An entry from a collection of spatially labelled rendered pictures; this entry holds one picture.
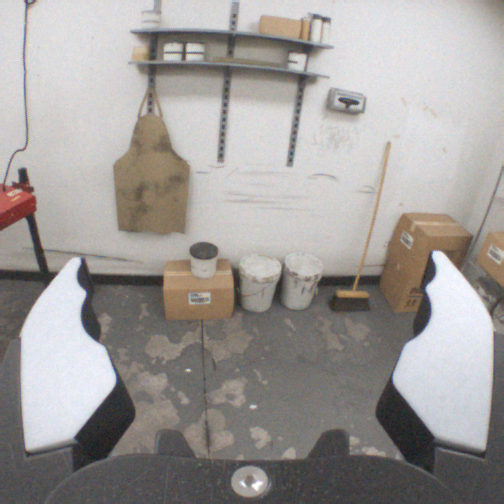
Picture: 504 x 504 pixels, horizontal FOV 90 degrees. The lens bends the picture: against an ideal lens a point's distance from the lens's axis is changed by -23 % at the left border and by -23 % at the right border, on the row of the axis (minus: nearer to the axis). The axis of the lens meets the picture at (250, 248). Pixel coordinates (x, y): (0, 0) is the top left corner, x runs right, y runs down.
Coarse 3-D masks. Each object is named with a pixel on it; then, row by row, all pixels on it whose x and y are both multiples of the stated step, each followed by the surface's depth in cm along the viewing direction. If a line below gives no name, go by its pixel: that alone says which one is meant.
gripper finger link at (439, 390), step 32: (448, 288) 9; (416, 320) 9; (448, 320) 7; (480, 320) 7; (416, 352) 7; (448, 352) 7; (480, 352) 6; (416, 384) 6; (448, 384) 6; (480, 384) 6; (384, 416) 6; (416, 416) 5; (448, 416) 5; (480, 416) 5; (416, 448) 5; (480, 448) 4
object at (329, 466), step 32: (160, 448) 5; (320, 448) 5; (64, 480) 4; (96, 480) 4; (128, 480) 4; (160, 480) 4; (192, 480) 4; (224, 480) 4; (256, 480) 4; (288, 480) 4; (320, 480) 4; (352, 480) 4; (384, 480) 4; (416, 480) 4
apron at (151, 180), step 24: (144, 96) 179; (144, 120) 188; (144, 144) 196; (168, 144) 199; (120, 168) 201; (144, 168) 205; (168, 168) 206; (120, 192) 210; (144, 192) 214; (168, 192) 215; (120, 216) 221; (144, 216) 223; (168, 216) 225
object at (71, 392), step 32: (64, 288) 9; (32, 320) 8; (64, 320) 8; (96, 320) 9; (32, 352) 7; (64, 352) 7; (96, 352) 7; (32, 384) 6; (64, 384) 6; (96, 384) 6; (32, 416) 5; (64, 416) 5; (96, 416) 6; (128, 416) 7; (32, 448) 5; (96, 448) 6
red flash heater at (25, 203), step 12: (0, 192) 142; (12, 192) 143; (24, 192) 144; (0, 204) 131; (12, 204) 131; (24, 204) 136; (0, 216) 123; (12, 216) 131; (24, 216) 139; (0, 228) 125
